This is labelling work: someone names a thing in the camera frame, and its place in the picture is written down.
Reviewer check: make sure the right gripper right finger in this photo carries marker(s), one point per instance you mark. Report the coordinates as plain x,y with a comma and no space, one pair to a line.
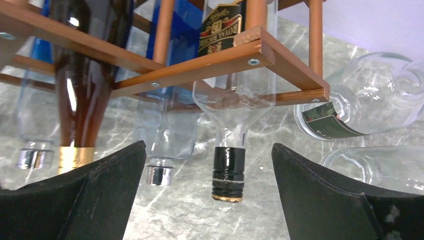
321,204

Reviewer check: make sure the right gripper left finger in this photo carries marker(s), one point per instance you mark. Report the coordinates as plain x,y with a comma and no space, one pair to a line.
92,202

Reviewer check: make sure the clear square glass bottle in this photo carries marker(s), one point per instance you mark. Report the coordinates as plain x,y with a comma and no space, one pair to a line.
399,168

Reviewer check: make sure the clear bottle red label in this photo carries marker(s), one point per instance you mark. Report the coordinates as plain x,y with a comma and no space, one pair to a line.
375,93

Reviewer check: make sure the blue glass bottle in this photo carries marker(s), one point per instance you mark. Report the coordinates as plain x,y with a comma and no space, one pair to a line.
167,117
37,122

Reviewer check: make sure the dark bottle gold cap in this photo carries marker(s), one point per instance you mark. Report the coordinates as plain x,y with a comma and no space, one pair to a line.
84,84

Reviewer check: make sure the brown wooden wine rack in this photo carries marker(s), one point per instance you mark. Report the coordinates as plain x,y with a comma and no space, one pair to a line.
255,48

